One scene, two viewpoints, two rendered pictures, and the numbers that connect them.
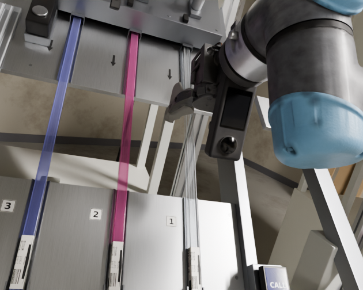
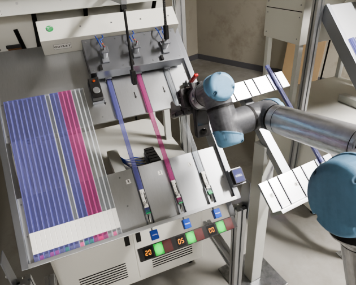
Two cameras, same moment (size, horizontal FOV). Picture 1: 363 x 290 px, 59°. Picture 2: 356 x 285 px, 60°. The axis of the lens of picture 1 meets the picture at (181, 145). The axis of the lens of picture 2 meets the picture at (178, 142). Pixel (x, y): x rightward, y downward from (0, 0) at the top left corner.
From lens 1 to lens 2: 0.59 m
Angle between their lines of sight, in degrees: 17
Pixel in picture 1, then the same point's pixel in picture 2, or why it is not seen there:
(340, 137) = (232, 142)
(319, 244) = (259, 147)
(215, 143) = (198, 133)
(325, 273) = (264, 159)
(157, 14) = (147, 62)
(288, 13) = (209, 103)
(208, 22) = (174, 52)
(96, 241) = (164, 182)
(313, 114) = (224, 137)
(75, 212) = (152, 175)
